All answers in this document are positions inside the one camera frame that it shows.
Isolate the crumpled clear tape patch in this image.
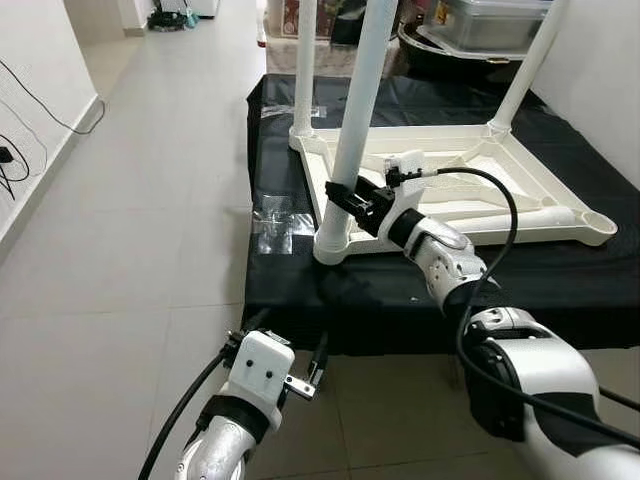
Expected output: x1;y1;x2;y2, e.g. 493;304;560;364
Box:
250;195;313;256

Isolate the black wok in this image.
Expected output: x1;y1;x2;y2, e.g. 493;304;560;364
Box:
398;15;546;81

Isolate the white plastic table top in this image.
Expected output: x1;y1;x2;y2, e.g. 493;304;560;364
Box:
290;122;619;266

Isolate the black tablecloth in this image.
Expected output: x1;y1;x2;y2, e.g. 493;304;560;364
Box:
243;72;640;356

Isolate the grey clear plastic box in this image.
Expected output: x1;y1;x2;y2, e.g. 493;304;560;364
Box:
430;0;556;53

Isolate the speckled cloth covered bench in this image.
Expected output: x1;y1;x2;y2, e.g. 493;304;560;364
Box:
262;35;401;79

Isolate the dark red printed carton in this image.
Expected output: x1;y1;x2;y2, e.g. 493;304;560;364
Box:
268;0;346;39

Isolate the clear tape strip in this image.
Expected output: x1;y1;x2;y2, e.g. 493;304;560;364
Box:
258;102;329;121

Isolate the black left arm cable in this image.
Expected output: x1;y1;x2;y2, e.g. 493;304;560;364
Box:
138;345;236;480

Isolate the black wall cable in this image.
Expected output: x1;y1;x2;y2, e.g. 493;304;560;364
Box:
0;55;106;201

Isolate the mop with black handle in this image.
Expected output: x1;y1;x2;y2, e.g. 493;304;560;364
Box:
148;0;201;31

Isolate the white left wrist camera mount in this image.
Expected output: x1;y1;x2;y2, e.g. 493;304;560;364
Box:
230;330;296;416

